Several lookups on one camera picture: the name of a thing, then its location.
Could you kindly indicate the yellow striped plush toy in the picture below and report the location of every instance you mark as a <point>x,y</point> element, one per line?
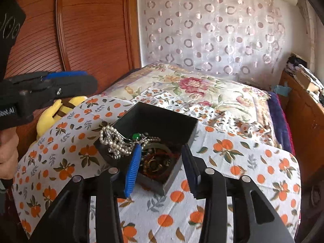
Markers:
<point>55,112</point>

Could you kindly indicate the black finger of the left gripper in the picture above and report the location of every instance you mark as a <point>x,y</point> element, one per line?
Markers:
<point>60,86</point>

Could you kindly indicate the dark blue blanket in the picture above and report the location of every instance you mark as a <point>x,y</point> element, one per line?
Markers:
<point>281,126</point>

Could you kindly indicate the wooden side cabinet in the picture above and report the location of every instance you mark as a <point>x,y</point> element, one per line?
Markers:
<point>305,118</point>

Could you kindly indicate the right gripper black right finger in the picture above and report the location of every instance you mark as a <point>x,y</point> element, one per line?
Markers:
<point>193,169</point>

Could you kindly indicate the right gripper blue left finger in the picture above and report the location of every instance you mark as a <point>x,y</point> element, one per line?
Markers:
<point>132,171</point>

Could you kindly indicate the black open jewelry box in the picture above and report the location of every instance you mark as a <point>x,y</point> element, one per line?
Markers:
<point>163,134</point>

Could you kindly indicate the sheer circle pattern curtain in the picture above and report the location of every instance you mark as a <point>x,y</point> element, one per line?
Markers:
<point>241,38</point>

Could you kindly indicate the orange print table cloth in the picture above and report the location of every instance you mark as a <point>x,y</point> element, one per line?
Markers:
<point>162,211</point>

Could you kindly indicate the person's left hand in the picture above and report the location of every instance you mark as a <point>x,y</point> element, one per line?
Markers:
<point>8,153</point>

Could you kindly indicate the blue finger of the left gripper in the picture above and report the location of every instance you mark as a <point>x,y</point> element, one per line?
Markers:
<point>65,74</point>

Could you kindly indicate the pile of papers and boxes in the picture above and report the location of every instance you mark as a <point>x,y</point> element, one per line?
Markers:
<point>296,67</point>

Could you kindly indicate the wooden louvered wardrobe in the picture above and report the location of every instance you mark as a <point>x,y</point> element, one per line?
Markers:
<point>97,36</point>

